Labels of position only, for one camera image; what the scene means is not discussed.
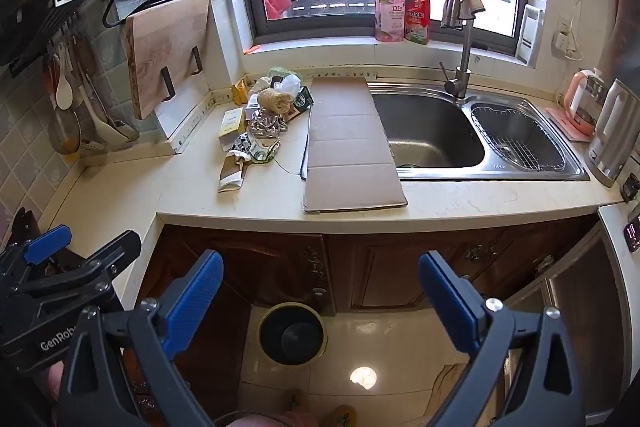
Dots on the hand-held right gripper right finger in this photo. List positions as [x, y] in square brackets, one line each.
[450, 302]

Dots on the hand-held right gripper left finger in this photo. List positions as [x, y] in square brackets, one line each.
[195, 302]

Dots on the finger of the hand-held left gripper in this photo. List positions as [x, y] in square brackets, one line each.
[117, 249]
[47, 243]

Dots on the round trash can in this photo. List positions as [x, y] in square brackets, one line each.
[292, 334]

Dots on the silver foil bag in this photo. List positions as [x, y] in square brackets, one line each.
[265, 123]

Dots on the beige loofah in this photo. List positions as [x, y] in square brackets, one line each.
[275, 101]

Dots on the person's left hand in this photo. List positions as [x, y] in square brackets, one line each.
[56, 381]

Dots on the steel ladle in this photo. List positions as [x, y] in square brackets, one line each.
[67, 134]

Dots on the white appliance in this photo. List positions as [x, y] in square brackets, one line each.
[580, 307]

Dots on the brown flattened carton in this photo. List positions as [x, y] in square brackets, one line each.
[232, 174]

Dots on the white spoon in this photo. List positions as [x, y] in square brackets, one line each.
[64, 94]

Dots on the white flattened packaging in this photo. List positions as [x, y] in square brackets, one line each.
[255, 149]

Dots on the steel double sink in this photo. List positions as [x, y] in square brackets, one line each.
[430, 132]

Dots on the white cardboard box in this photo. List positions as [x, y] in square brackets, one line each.
[232, 122]

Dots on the cardboard sheet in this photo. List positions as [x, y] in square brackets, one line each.
[350, 147]

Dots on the yellow carton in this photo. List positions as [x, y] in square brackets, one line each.
[240, 91]

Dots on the pink mat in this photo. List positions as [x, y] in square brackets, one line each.
[565, 127]

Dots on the black slotted rack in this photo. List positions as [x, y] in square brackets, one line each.
[35, 32]

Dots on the wooden cutting board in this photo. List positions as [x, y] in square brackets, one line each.
[165, 42]

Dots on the dark green box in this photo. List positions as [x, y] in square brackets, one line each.
[302, 99]

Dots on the steel electric kettle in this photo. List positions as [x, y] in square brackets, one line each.
[612, 132]

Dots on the white plastic bag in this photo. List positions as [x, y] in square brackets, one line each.
[289, 86]

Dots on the green plastic bottle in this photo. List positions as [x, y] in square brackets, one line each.
[280, 73]

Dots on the orange tape piece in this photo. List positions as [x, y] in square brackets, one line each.
[252, 50]

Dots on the pink glass kettle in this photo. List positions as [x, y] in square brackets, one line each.
[585, 102]

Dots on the steel faucet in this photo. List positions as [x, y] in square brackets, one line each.
[465, 57]

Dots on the red spray bottle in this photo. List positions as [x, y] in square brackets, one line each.
[417, 14]

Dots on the pink soap pump bottle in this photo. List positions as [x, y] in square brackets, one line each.
[390, 14]

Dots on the grey dishcloth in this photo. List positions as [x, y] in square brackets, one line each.
[470, 4]

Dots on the white wall switch box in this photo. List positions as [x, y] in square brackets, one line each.
[529, 34]

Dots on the white wall socket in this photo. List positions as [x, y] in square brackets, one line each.
[562, 39]

